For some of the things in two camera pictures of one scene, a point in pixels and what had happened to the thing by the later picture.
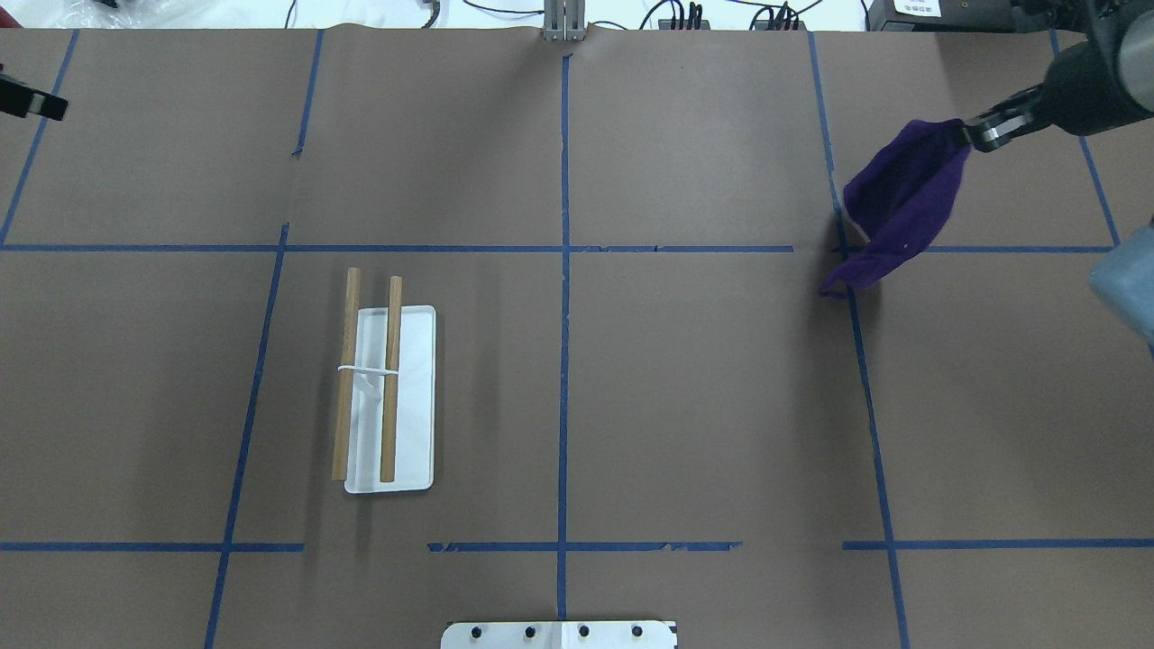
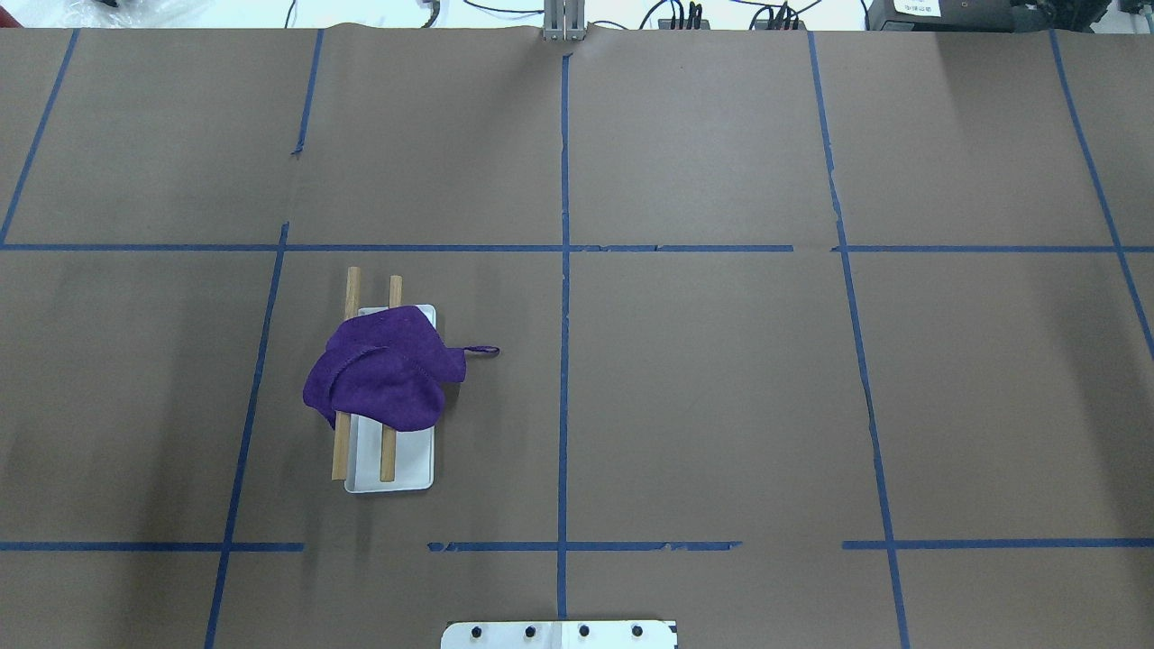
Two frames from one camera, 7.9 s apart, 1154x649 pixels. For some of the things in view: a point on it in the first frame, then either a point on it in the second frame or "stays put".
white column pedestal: (559, 635) stays put
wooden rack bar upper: (342, 452) stays put
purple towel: (900, 197) → (388, 365)
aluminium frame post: (564, 20) stays put
